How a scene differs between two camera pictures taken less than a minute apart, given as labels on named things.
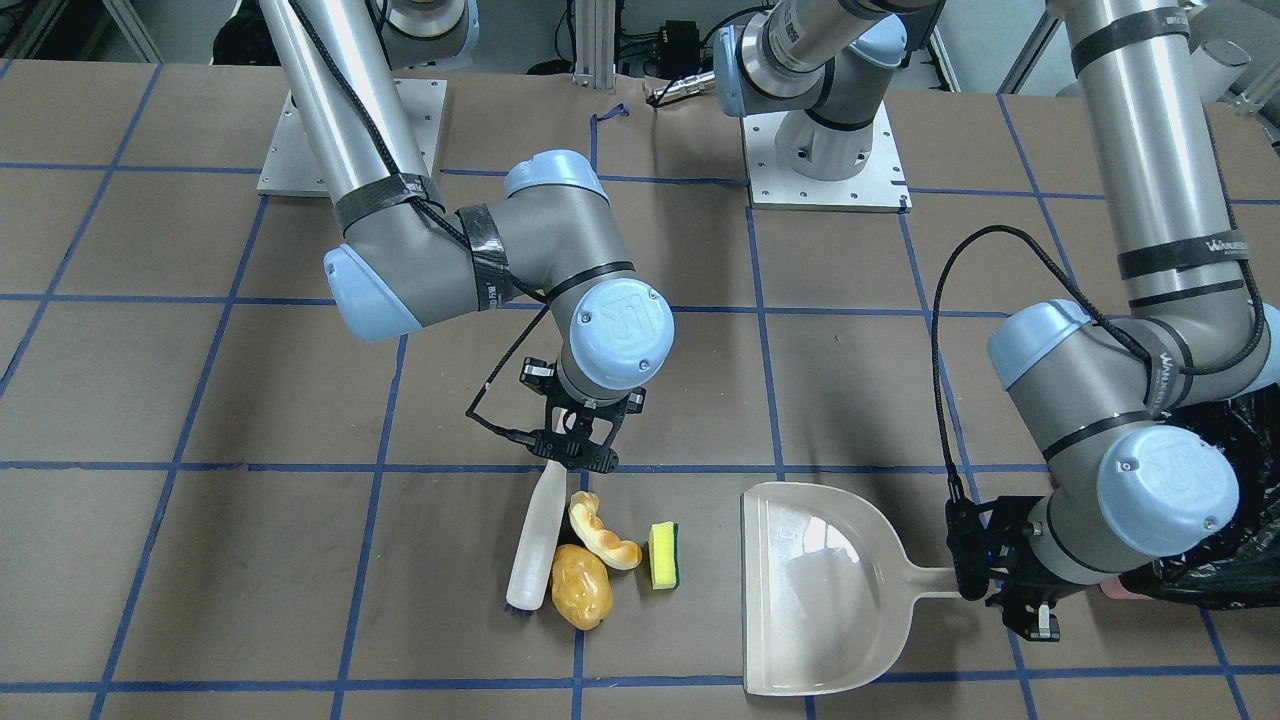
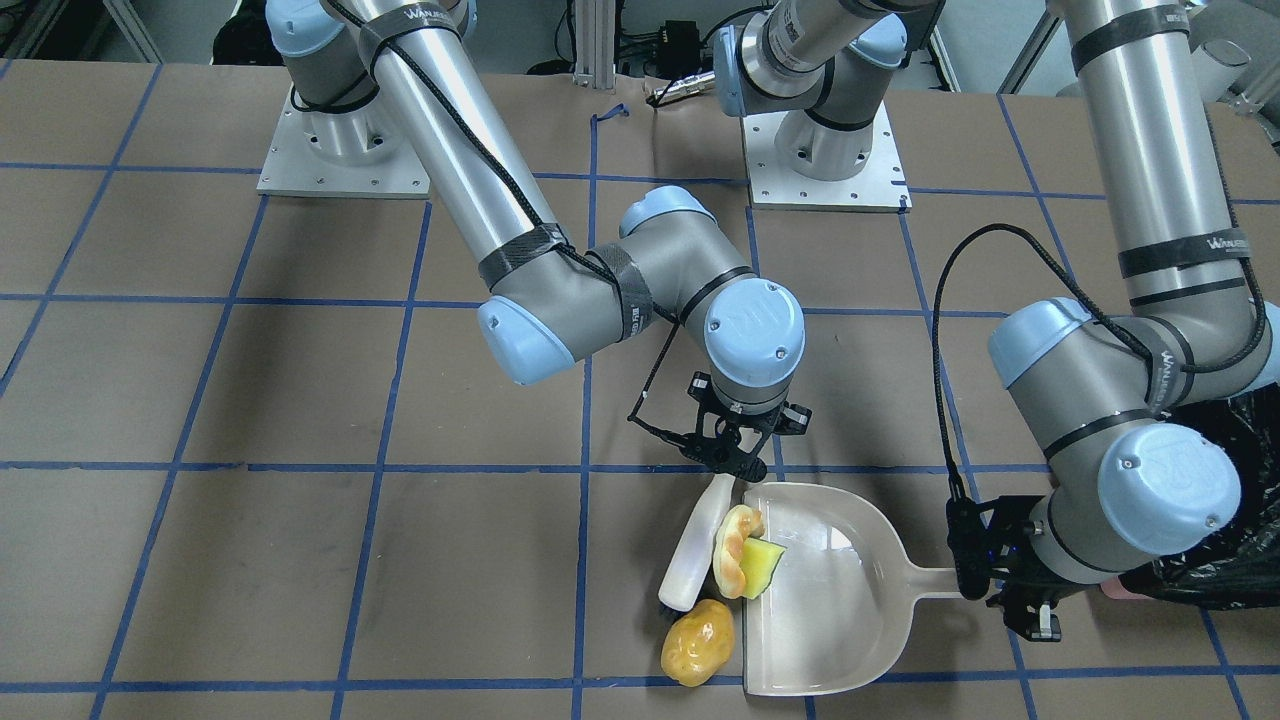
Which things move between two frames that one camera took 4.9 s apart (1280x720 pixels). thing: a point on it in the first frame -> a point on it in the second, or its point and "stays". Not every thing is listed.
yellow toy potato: (581, 591) -> (699, 643)
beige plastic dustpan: (828, 591) stays
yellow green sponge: (663, 544) -> (757, 564)
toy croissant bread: (604, 544) -> (738, 524)
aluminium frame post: (595, 45) stays
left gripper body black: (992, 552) stays
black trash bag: (1241, 568) stays
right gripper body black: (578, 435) -> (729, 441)
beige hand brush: (528, 578) -> (680, 584)
